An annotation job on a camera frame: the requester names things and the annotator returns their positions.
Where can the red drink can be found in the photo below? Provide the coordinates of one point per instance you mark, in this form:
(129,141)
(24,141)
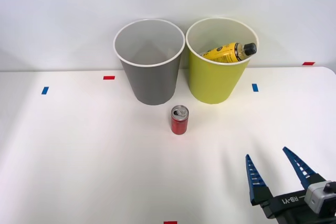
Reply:
(179,125)

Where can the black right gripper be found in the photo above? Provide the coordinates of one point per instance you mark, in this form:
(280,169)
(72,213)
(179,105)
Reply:
(288,209)

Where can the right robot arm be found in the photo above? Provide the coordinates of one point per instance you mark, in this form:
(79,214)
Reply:
(316,197)

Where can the grey plastic waste bin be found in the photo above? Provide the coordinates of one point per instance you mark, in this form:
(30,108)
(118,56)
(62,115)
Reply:
(152,85)

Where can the yellow-green plastic waste bin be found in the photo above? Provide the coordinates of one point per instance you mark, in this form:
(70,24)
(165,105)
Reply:
(212,82)

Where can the yellow bottle with black cap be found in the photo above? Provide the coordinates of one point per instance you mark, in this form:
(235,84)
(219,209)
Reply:
(223,53)

